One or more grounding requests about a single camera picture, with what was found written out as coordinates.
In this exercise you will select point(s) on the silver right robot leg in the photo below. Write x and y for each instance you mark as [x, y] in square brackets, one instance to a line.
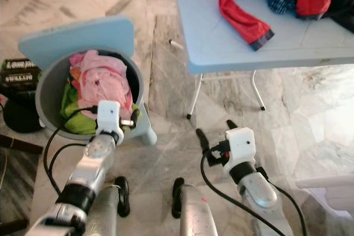
[196, 214]

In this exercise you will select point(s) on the light blue plastic chair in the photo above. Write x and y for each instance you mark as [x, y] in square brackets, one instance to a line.
[74, 40]

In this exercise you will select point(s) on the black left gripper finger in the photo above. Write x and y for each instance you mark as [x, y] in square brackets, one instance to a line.
[135, 120]

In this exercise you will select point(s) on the black printed carton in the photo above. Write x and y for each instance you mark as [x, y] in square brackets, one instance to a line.
[19, 78]

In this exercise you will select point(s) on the red garment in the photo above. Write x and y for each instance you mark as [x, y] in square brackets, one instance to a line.
[246, 20]

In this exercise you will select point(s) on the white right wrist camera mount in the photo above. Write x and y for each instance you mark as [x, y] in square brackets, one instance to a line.
[240, 145]

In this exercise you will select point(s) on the dark wooden side table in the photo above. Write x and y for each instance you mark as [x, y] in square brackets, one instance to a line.
[11, 143]

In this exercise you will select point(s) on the black standing fan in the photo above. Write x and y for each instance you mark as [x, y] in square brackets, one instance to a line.
[22, 117]

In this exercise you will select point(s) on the pink garment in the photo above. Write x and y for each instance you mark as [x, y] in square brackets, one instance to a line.
[102, 78]

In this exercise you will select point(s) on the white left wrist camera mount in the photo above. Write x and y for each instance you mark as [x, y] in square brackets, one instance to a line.
[109, 115]

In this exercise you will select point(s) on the silver left robot leg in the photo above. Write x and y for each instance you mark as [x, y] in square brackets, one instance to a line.
[108, 214]

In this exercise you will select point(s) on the green garment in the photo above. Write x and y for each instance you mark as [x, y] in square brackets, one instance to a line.
[72, 114]

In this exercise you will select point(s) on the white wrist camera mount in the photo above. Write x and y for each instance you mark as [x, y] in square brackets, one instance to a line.
[109, 115]
[240, 145]

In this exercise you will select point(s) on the white plastic box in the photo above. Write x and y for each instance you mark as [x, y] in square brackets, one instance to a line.
[326, 189]

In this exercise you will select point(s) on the light blue folding table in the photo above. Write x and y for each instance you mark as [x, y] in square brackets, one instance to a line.
[227, 42]

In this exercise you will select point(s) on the grey plastic basket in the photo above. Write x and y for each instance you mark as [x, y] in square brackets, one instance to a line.
[47, 100]

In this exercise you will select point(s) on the silver robot leg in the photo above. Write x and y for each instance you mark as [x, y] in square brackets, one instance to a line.
[108, 214]
[196, 214]

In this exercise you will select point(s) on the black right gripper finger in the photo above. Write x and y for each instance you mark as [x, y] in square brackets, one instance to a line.
[203, 141]
[232, 125]

